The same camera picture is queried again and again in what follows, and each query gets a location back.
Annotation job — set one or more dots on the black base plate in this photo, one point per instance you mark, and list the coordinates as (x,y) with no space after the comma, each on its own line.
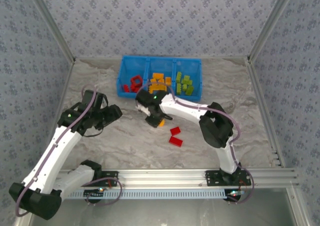
(110,176)
(212,177)

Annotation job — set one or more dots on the aluminium side rail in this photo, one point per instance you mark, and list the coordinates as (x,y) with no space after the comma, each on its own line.
(263,111)
(67,86)

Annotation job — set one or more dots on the orange round lego piece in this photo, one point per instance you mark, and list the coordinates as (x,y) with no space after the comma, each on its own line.
(162,123)

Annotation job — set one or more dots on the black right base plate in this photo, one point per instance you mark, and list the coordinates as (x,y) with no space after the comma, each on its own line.
(212,177)

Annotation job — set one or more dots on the controller board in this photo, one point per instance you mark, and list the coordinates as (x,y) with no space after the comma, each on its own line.
(93,193)
(233,193)

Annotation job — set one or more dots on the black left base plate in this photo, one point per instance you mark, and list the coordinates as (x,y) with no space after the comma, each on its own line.
(110,176)

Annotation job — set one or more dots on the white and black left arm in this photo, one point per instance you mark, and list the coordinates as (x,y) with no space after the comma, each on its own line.
(37,203)

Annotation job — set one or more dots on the red square frame lego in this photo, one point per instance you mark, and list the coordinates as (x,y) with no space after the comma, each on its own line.
(132,80)

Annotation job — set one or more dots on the right controller board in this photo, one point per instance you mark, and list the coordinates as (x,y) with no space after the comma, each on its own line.
(233,193)

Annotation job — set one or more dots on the long aluminium frame rail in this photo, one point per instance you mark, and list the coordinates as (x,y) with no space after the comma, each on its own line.
(160,177)

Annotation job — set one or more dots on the large red lego brick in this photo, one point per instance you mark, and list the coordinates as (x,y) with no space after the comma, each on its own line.
(176,141)

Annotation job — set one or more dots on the left controller board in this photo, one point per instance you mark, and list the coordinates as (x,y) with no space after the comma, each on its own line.
(93,193)

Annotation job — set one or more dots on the aluminium frame post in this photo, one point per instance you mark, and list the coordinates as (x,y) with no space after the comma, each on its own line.
(51,23)
(270,23)

